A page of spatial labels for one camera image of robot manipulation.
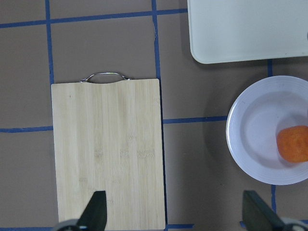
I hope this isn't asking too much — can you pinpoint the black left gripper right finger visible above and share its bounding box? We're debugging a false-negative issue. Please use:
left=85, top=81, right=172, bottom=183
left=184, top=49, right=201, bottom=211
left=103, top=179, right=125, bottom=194
left=242, top=190, right=308, bottom=231

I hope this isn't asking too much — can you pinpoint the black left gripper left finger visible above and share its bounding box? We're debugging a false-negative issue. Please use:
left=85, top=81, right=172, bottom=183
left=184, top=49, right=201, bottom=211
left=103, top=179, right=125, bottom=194
left=53, top=190, right=108, bottom=231

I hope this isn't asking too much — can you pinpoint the orange fruit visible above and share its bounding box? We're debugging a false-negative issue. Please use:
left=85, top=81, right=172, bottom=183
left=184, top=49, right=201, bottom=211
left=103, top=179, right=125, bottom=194
left=276, top=126, right=308, bottom=163

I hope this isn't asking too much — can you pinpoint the cream bear tray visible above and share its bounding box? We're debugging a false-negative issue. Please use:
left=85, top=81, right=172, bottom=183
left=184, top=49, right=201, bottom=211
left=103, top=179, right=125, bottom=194
left=187, top=0, right=308, bottom=64

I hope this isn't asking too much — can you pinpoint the bamboo cutting board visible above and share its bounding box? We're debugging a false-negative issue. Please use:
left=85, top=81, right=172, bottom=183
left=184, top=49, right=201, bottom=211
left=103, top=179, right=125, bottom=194
left=51, top=78, right=166, bottom=231

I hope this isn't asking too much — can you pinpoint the white round plate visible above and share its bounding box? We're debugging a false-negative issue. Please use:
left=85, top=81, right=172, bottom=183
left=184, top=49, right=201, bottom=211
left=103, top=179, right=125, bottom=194
left=226, top=76, right=308, bottom=185

